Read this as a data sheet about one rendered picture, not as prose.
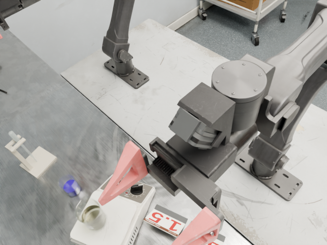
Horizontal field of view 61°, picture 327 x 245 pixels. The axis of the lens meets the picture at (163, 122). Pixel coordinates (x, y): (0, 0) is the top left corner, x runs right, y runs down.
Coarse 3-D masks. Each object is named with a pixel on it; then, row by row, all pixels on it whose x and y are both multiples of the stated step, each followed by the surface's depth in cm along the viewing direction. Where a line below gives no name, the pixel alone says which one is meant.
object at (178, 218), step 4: (156, 208) 73; (160, 208) 73; (164, 208) 73; (160, 212) 72; (164, 212) 72; (168, 212) 72; (172, 212) 72; (168, 216) 71; (172, 216) 71; (176, 216) 71; (180, 216) 71; (144, 220) 67; (176, 220) 70; (180, 220) 70; (184, 220) 70; (152, 224) 67; (184, 224) 69; (160, 228) 66; (168, 232) 65; (180, 232) 68; (176, 236) 64
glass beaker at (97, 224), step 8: (80, 200) 59; (88, 200) 60; (96, 200) 59; (80, 208) 60; (80, 216) 60; (96, 216) 57; (104, 216) 61; (88, 224) 58; (96, 224) 59; (104, 224) 62
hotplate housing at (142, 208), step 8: (152, 192) 72; (128, 200) 68; (144, 200) 69; (144, 208) 68; (136, 216) 66; (144, 216) 70; (136, 224) 66; (128, 232) 63; (136, 232) 67; (72, 240) 64; (128, 240) 63
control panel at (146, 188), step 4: (108, 180) 74; (104, 184) 72; (136, 184) 74; (144, 184) 74; (100, 188) 71; (104, 188) 71; (128, 188) 72; (144, 188) 73; (148, 188) 73; (124, 192) 70; (128, 192) 70; (144, 192) 71; (148, 192) 71; (124, 196) 69; (128, 196) 69; (132, 196) 69; (136, 196) 69; (140, 196) 70; (144, 196) 70; (136, 200) 68; (140, 200) 68
